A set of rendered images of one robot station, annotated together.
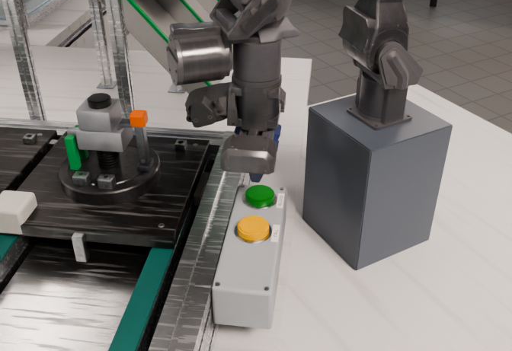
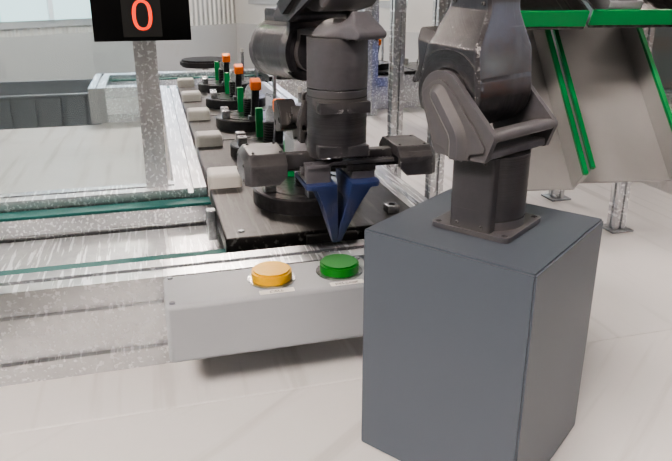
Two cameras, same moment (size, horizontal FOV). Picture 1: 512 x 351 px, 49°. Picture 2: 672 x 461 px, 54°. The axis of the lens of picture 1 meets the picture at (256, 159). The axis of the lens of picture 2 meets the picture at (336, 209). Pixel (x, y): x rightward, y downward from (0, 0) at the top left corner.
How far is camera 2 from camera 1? 0.72 m
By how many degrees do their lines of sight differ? 61
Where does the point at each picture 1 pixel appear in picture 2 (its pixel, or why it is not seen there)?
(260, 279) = (186, 297)
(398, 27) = (458, 48)
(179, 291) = (152, 264)
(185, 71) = (254, 51)
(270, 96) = (317, 110)
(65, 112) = not seen: hidden behind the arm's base
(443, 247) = not seen: outside the picture
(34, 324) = (131, 248)
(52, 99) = not seen: hidden behind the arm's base
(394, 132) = (441, 236)
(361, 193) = (368, 303)
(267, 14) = not seen: outside the picture
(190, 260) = (203, 259)
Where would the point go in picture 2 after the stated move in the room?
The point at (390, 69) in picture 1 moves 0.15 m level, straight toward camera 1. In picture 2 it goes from (436, 117) to (228, 122)
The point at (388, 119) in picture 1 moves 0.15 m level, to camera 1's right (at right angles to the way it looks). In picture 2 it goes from (454, 218) to (599, 301)
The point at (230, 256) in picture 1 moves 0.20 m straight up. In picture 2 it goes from (218, 276) to (205, 75)
